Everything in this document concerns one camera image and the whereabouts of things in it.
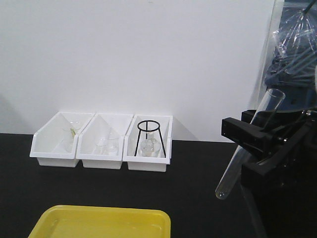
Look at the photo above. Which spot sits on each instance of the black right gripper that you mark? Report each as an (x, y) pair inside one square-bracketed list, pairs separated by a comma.
[(281, 186)]

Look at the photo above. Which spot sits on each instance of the tall clear test tube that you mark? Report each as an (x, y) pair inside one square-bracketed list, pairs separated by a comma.
[(230, 126)]

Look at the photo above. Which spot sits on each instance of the yellow plastic tray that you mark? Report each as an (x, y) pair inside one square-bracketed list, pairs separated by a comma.
[(70, 221)]

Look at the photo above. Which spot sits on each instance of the clear plastic wrapped bundle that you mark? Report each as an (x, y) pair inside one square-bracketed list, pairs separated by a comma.
[(295, 46)]

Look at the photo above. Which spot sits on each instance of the clear round glass flask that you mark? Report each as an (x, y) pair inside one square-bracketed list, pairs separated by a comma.
[(150, 146)]

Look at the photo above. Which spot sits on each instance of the white right storage bin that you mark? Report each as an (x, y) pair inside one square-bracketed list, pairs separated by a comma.
[(153, 164)]

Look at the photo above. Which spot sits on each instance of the white storage bin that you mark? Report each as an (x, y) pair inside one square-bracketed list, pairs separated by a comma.
[(153, 164), (103, 125), (47, 141)]

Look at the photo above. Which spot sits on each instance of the clear glass beaker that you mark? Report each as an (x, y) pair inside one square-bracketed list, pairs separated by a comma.
[(107, 146)]

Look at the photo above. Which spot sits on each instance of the white middle storage bin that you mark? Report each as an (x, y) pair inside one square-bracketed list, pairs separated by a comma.
[(103, 125)]

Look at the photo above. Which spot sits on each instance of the clear glass funnel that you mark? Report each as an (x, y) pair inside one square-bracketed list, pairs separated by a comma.
[(69, 132)]

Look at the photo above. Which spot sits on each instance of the white left storage bin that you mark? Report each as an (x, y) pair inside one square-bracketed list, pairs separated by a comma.
[(47, 141)]

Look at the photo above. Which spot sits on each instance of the black wire tripod stand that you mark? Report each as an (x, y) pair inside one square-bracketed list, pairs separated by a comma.
[(145, 127)]

